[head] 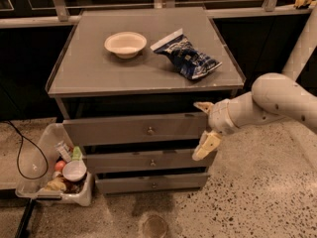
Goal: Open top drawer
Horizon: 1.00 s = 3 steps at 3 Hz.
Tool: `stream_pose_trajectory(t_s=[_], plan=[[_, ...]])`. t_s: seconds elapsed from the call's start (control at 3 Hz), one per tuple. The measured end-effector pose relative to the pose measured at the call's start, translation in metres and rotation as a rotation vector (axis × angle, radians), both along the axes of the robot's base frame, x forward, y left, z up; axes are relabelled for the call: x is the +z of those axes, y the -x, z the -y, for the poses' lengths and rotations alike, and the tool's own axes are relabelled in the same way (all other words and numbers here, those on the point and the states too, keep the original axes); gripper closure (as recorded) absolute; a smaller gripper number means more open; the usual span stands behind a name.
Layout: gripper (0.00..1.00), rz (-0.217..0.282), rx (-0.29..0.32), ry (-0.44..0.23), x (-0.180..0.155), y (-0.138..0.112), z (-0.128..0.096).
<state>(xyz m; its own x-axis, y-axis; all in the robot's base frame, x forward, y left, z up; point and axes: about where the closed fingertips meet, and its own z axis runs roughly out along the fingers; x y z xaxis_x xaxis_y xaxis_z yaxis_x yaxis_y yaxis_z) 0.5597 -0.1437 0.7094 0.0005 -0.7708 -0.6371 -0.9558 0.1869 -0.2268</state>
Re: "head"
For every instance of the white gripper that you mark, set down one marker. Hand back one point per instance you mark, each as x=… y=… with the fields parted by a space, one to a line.
x=219 y=117

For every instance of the grey top drawer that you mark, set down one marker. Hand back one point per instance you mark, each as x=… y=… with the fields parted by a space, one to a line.
x=135 y=129

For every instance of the grey drawer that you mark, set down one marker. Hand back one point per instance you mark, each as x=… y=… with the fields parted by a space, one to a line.
x=145 y=161
x=169 y=182
x=135 y=129

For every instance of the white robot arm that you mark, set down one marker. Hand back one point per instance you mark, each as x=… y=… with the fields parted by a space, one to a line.
x=274 y=96

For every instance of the grey bottom drawer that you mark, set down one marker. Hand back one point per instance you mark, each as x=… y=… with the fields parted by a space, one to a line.
x=169 y=182

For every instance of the grey drawer cabinet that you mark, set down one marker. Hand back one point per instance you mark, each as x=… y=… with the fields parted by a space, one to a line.
x=90 y=82

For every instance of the grey middle drawer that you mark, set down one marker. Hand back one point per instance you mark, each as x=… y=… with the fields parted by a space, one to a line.
x=145 y=161

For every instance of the blue chip bag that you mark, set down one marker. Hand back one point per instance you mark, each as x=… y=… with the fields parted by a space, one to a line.
x=188 y=61

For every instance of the white bowl on cabinet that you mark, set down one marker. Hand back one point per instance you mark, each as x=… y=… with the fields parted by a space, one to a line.
x=125 y=45

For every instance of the round floor drain cover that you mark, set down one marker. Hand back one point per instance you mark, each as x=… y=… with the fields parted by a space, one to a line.
x=155 y=227

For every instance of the metal railing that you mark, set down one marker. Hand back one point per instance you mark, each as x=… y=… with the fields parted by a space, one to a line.
x=59 y=4

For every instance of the green packet in bin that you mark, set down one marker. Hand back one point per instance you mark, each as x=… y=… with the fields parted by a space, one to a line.
x=76 y=154

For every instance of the white bowl in bin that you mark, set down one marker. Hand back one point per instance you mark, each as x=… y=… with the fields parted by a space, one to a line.
x=74 y=171

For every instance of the white tube in bin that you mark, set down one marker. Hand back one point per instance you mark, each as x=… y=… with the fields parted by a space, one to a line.
x=64 y=151

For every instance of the yellow object on ledge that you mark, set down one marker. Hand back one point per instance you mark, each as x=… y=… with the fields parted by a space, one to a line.
x=303 y=4

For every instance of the red apple in bin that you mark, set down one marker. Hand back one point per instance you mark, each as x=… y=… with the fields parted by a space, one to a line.
x=59 y=166

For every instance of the yellow snack bag in bin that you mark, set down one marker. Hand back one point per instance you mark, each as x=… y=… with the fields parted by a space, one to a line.
x=57 y=184

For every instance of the clear plastic bin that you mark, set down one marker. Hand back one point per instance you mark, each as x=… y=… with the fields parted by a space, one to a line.
x=38 y=167

